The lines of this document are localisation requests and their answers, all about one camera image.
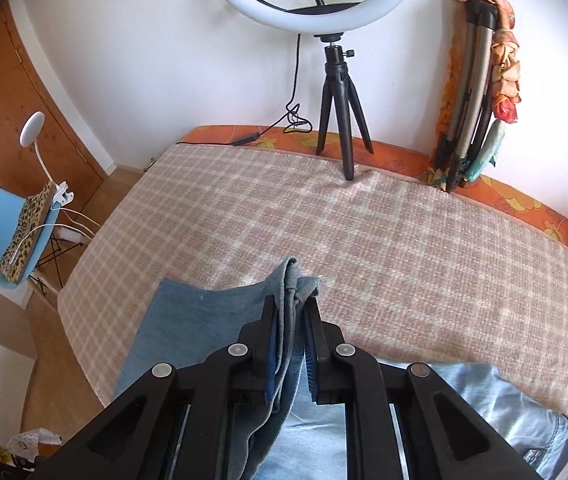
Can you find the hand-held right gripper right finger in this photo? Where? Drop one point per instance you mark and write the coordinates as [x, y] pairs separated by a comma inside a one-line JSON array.
[[310, 360]]

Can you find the white clip lamp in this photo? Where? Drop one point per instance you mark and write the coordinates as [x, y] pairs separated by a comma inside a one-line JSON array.
[[31, 130]]

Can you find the leopard print cushion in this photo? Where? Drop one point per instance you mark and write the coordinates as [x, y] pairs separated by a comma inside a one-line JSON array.
[[23, 230]]

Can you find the pink plaid blanket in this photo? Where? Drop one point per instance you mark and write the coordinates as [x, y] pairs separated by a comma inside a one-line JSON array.
[[364, 240]]

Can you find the white power strip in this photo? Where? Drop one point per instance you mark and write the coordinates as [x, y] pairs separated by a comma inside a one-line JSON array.
[[71, 235]]

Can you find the light blue denim pants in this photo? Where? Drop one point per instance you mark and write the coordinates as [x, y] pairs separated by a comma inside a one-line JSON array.
[[203, 320]]

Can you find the wooden wardrobe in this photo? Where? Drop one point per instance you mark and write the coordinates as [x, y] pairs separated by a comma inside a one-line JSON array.
[[13, 85]]

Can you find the black mini tripod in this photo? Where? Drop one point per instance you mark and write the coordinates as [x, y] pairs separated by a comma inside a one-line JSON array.
[[336, 90]]

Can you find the crumpled white plastic bag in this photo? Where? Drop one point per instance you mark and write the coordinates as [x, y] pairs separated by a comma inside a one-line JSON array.
[[28, 442]]

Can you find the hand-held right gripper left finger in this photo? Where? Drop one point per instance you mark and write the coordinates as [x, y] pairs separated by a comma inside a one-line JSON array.
[[270, 350]]

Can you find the folded silver tripod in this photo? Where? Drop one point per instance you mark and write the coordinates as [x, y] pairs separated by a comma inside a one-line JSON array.
[[469, 85]]

